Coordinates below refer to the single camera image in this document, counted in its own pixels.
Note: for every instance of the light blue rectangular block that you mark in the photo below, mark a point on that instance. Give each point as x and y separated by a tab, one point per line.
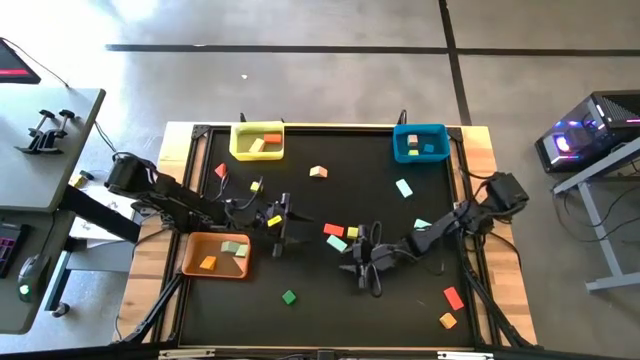
404	188

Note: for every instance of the small yellow black object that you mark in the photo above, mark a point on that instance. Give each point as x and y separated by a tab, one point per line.
79	180

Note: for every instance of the black table mat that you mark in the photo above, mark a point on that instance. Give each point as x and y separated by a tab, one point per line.
320	310

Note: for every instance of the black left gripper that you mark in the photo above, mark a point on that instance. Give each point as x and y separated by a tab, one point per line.
285	205

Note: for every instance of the black computer tower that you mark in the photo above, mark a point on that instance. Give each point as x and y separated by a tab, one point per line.
590	130

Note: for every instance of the orange-red rectangular block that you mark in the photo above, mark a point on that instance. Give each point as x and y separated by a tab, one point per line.
272	138

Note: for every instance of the red triangular prism block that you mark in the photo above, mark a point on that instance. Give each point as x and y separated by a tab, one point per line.
221	171

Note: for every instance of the yellow cube block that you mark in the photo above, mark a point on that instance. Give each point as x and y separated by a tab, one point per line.
255	187

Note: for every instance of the pale green block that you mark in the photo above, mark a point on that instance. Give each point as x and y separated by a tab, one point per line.
242	250

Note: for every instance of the cream rectangular block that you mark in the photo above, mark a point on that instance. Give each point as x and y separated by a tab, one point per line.
257	145

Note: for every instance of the grey side desk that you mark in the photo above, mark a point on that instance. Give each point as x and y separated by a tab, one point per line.
45	170

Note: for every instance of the blue cube block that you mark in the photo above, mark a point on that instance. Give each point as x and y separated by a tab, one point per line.
428	148

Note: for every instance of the grey metal frame desk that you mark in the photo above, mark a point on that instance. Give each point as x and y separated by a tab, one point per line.
602	245

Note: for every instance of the teal rectangular block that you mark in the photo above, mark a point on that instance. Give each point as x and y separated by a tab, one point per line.
336	243
421	224

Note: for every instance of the orange plastic bin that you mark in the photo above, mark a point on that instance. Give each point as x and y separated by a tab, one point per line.
220	270

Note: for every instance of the black mounting beam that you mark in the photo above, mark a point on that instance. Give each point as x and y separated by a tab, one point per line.
100	216

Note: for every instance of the small yellow-green block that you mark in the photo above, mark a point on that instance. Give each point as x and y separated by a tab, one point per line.
413	152

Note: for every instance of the sage green rectangular block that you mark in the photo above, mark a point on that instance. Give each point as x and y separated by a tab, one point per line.
229	246

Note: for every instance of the yellow plastic bin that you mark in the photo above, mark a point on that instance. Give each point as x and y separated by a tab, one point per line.
242	135

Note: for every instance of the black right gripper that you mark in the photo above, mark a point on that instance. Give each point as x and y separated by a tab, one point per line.
375	257

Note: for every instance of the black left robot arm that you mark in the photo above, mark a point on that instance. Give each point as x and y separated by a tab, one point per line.
175	200

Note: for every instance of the cream wedge block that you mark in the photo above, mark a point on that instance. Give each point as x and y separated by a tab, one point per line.
318	172

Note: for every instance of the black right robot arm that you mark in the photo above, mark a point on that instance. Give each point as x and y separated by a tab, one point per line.
450	225

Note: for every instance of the black floor tape line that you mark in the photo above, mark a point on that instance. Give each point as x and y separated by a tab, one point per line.
452	60

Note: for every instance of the black computer mouse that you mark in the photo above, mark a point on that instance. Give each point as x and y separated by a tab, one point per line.
31	272

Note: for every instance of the silver metal bracket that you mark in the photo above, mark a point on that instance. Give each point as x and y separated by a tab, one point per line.
186	354
465	355

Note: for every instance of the lime green cube block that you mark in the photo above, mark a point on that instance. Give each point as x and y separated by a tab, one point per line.
352	233

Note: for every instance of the blue plastic bin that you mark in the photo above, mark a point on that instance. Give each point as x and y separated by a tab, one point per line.
437	137

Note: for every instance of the black desk clamp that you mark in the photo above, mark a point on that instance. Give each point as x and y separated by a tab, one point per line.
59	125
37	132

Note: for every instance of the orange cube block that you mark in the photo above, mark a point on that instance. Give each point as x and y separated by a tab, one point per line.
448	321

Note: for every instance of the white paper sheet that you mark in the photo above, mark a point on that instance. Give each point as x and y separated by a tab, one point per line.
82	232

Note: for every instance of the red rectangular block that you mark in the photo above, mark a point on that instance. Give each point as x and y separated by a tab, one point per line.
333	230
453	298

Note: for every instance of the tan cube block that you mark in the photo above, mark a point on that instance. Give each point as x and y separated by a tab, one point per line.
412	140

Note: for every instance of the black backlit keyboard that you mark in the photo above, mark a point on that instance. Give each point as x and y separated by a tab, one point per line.
10	247

